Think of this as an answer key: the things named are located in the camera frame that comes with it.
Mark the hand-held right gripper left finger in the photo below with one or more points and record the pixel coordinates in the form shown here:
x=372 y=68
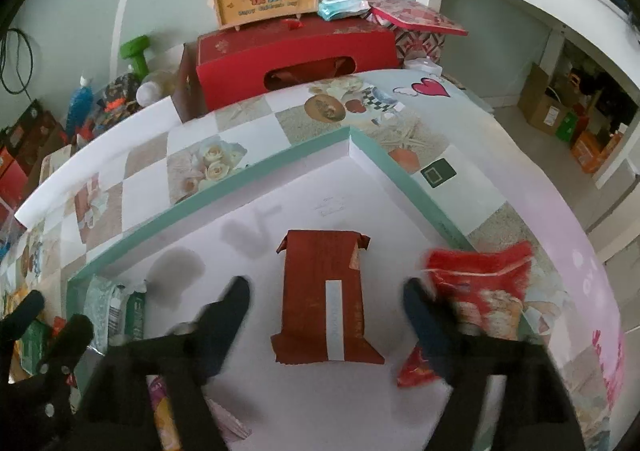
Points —
x=234 y=303

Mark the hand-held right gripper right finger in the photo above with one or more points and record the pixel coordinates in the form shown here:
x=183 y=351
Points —
x=417 y=311

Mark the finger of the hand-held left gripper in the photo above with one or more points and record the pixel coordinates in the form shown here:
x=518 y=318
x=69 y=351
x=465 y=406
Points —
x=27 y=308
x=75 y=336

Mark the red snack bag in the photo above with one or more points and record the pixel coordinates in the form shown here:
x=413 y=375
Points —
x=475 y=281

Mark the dark red snack packet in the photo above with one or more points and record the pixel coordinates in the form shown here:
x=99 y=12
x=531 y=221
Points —
x=310 y=291

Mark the white tray with teal rim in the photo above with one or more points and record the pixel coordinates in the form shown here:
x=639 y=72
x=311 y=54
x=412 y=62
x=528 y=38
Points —
x=310 y=191

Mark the green and white snack packet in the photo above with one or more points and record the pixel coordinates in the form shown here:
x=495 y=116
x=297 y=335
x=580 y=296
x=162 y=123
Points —
x=107 y=306

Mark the pink and yellow snack packet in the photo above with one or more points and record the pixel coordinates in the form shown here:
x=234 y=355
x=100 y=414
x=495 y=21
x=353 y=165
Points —
x=165 y=411

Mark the stack of red brown boxes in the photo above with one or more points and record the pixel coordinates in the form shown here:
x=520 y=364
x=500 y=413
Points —
x=25 y=146

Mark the printed tablecloth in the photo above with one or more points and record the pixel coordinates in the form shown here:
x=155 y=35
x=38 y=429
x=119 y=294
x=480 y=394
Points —
x=240 y=131

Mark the blue bottle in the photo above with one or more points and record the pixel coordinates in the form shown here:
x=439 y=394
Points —
x=79 y=108

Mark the dark patterned bag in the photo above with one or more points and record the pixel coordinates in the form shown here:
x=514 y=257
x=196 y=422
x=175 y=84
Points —
x=117 y=98

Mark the white round bottle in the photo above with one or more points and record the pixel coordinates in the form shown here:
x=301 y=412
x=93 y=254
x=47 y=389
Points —
x=150 y=90

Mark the green box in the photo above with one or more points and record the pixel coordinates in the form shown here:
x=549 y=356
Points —
x=567 y=127

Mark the brown cardboard box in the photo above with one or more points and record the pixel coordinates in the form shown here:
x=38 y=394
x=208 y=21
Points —
x=542 y=101

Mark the large red gift box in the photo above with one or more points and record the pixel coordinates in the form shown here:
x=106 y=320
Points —
x=295 y=51

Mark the red patterned box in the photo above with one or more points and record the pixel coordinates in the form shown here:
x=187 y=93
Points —
x=417 y=43

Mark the green dumbbell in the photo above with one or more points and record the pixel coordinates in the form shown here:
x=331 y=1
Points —
x=134 y=53

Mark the red patterned box lid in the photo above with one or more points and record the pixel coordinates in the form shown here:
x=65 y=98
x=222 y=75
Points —
x=415 y=16

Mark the light blue wet wipes pack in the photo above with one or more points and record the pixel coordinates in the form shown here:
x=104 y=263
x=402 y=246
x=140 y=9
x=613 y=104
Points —
x=342 y=6

